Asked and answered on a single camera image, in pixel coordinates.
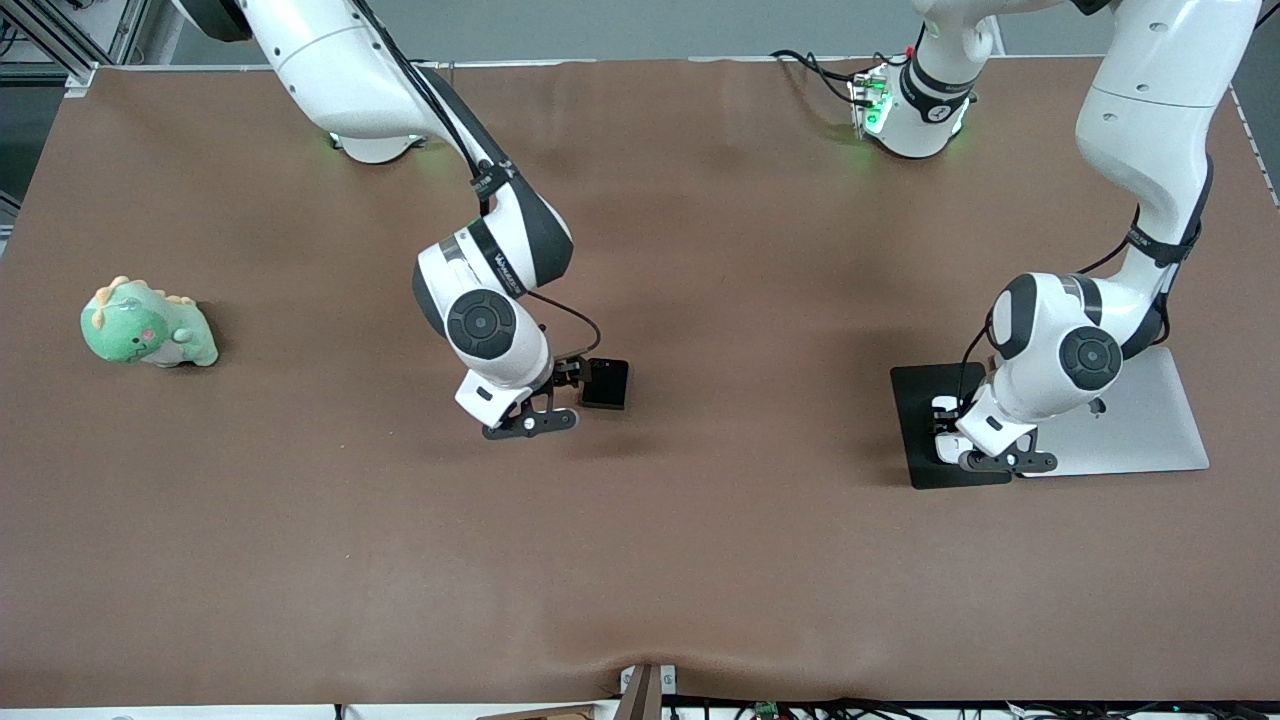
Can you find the black mouse pad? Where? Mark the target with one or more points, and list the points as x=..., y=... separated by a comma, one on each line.
x=915, y=440

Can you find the silver closed laptop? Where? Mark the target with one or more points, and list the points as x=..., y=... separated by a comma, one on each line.
x=1150, y=420

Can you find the white computer mouse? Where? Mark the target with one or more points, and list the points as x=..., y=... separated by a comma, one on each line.
x=950, y=448

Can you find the black smartphone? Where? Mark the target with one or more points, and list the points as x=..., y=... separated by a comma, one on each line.
x=607, y=385

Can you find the green dinosaur plush toy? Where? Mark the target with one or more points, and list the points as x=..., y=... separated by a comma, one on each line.
x=140, y=335

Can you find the brown table cover sheet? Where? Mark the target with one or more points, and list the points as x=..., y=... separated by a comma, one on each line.
x=500, y=550

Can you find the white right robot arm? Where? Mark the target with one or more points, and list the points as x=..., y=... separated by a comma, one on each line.
x=330, y=60

